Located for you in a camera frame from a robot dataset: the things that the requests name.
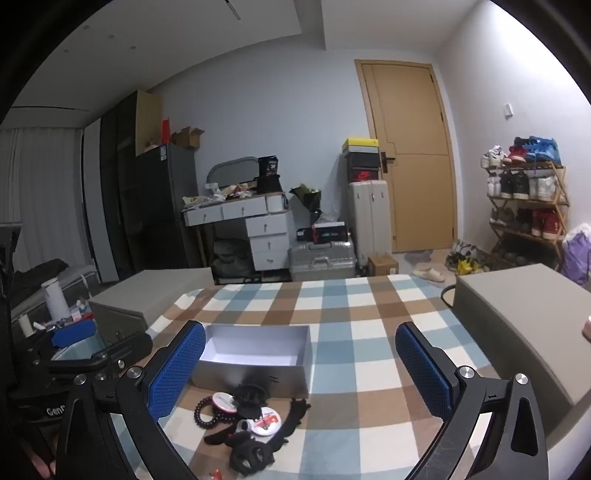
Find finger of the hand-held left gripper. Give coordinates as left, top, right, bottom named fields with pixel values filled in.
left=48, top=332, right=154, bottom=377
left=32, top=320, right=98, bottom=349

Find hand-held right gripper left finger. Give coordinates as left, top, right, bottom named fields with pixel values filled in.
left=54, top=320, right=207, bottom=480

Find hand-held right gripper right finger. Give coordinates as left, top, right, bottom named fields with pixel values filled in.
left=394, top=322, right=550, bottom=480

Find black bead bracelet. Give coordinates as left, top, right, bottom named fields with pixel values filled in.
left=195, top=396, right=233, bottom=428

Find white round badge red print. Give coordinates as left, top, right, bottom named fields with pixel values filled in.
left=211, top=392, right=242, bottom=415
left=248, top=408, right=283, bottom=437

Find black slim headband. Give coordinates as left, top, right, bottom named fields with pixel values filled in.
left=204, top=424, right=242, bottom=447

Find grey cardboard box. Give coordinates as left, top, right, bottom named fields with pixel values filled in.
left=191, top=324, right=313, bottom=400

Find black wide-toothed headband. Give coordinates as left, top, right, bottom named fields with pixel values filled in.
left=270, top=398, right=311, bottom=452

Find person's left hand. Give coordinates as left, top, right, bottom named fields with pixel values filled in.
left=25, top=450, right=57, bottom=478

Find white thermos bottle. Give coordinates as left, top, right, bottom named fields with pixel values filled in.
left=41, top=276, right=73, bottom=322

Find grey ottoman with latch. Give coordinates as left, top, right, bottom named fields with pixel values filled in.
left=88, top=267, right=216, bottom=345

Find dark cloth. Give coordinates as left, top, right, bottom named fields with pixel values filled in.
left=11, top=258, right=71, bottom=297

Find checked tablecloth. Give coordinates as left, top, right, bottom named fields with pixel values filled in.
left=108, top=273, right=578, bottom=480

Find beige slippers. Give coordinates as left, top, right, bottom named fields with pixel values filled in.
left=412, top=263, right=447, bottom=282

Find brown cardboard box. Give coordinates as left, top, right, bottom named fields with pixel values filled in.
left=368, top=255, right=399, bottom=277

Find pile of shoes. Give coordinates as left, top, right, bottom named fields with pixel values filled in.
left=444, top=240, right=491, bottom=274

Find dark duffel bag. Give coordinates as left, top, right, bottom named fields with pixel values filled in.
left=212, top=237, right=255, bottom=280

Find white curtain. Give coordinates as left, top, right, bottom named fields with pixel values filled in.
left=0, top=126, right=89, bottom=278

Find dark wardrobe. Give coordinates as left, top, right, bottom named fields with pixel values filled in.
left=82, top=89, right=163, bottom=283

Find black refrigerator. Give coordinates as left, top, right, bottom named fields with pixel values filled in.
left=133, top=141, right=205, bottom=274

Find silver suitcase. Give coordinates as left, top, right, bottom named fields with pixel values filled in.
left=288, top=240, right=359, bottom=282

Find white upright suitcase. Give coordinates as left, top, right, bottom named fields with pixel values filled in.
left=347, top=180, right=393, bottom=269

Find black shoebox red trim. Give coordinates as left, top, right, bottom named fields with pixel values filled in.
left=311, top=221, right=350, bottom=245

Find white dresser desk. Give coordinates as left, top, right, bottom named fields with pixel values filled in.
left=183, top=192, right=297, bottom=272

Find desk clutter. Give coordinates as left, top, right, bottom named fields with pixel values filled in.
left=182, top=182, right=260, bottom=209

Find purple bag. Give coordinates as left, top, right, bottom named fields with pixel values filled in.
left=560, top=228, right=591, bottom=288

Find black and red shoebox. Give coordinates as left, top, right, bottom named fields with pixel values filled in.
left=346, top=167, right=382, bottom=184

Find arched mirror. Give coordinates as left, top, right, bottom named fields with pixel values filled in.
left=206, top=155, right=260, bottom=186

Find dark wrapped bouquet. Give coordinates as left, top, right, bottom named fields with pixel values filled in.
left=289, top=183, right=341, bottom=227

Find black bag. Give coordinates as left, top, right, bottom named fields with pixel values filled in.
left=256, top=155, right=284, bottom=195

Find wooden shoe rack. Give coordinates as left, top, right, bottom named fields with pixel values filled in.
left=485, top=161, right=570, bottom=274

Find open cardboard box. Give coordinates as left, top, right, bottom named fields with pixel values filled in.
left=171, top=126, right=206, bottom=149

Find tan wooden door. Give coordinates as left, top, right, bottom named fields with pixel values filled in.
left=355, top=59, right=458, bottom=254

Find yellow shoebox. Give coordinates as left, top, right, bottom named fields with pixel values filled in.
left=341, top=137, right=380, bottom=156

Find group of sneakers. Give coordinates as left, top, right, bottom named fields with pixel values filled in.
left=480, top=135, right=567, bottom=241

